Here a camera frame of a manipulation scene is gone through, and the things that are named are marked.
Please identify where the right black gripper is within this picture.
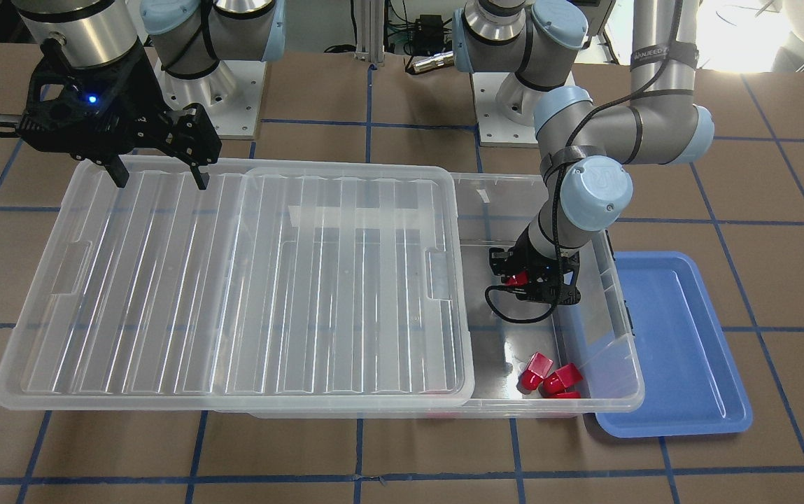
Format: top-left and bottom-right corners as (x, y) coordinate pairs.
(17, 42), (222, 190)

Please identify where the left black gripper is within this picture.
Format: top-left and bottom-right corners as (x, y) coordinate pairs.
(488, 229), (581, 305)

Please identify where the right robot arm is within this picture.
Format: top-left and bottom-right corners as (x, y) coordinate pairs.
(0, 1), (285, 190)

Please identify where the aluminium frame post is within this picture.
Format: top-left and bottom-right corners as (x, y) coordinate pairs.
(353, 0), (386, 67)

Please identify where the blue plastic tray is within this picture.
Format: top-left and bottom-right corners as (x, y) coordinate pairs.
(569, 250), (754, 438)

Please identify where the clear plastic storage box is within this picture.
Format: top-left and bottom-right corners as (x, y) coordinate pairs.
(234, 164), (646, 421)

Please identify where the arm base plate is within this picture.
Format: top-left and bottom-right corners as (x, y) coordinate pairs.
(155, 60), (268, 140)
(471, 71), (545, 148)

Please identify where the clear plastic box lid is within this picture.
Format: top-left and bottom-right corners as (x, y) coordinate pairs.
(0, 155), (475, 417)

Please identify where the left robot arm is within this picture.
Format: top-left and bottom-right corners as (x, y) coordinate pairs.
(452, 1), (714, 309)

